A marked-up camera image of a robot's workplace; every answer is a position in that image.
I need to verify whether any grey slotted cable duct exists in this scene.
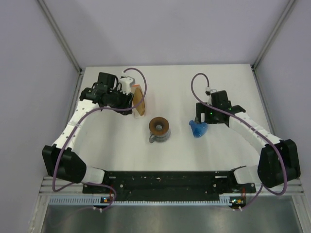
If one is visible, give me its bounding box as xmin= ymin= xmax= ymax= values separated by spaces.
xmin=49 ymin=193 xmax=246 ymax=207

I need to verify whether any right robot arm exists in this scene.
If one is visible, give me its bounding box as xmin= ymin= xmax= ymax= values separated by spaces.
xmin=195 ymin=87 xmax=301 ymax=192

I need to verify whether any purple cable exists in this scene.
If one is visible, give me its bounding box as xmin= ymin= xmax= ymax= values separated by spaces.
xmin=52 ymin=67 xmax=147 ymax=193
xmin=190 ymin=72 xmax=289 ymax=209

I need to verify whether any aluminium frame rail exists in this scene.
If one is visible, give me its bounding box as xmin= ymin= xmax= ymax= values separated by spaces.
xmin=38 ymin=176 xmax=304 ymax=195

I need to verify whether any black mounting base plate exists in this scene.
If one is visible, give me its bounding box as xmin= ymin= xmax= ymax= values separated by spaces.
xmin=83 ymin=171 xmax=256 ymax=201

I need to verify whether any left aluminium corner post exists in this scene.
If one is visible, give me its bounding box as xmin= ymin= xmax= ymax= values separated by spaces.
xmin=36 ymin=0 xmax=83 ymax=73

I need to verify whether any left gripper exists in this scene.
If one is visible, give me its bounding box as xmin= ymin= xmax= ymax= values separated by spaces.
xmin=107 ymin=86 xmax=134 ymax=116

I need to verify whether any orange coffee filter box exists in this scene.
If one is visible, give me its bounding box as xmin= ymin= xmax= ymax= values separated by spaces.
xmin=131 ymin=84 xmax=146 ymax=118

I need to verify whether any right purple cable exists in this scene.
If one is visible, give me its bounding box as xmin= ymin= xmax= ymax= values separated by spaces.
xmin=190 ymin=72 xmax=289 ymax=209

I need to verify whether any glass coffee carafe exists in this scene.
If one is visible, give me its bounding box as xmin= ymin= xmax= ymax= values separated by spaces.
xmin=149 ymin=129 xmax=171 ymax=143

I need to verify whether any blue glass dripper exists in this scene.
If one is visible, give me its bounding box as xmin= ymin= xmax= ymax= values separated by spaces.
xmin=189 ymin=120 xmax=208 ymax=138

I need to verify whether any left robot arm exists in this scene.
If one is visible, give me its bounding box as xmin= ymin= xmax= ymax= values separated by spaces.
xmin=42 ymin=72 xmax=135 ymax=193

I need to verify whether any right aluminium corner post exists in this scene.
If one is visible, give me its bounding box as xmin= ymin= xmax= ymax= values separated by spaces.
xmin=251 ymin=0 xmax=298 ymax=71

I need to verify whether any aluminium corner post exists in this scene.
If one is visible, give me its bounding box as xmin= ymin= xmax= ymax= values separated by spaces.
xmin=251 ymin=0 xmax=298 ymax=71
xmin=36 ymin=0 xmax=83 ymax=73

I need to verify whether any brown wooden dripper base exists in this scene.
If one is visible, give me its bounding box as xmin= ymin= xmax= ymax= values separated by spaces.
xmin=149 ymin=116 xmax=170 ymax=136

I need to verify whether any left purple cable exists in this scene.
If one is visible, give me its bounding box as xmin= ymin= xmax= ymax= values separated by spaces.
xmin=52 ymin=67 xmax=147 ymax=193

